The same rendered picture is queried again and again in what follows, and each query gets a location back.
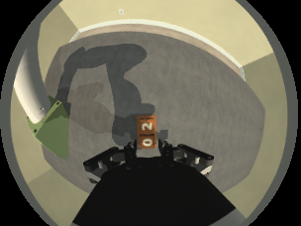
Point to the brown number cube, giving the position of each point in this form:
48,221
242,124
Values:
147,141
146,126

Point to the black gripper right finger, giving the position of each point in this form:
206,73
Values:
197,159

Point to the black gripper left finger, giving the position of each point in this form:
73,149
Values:
97,165

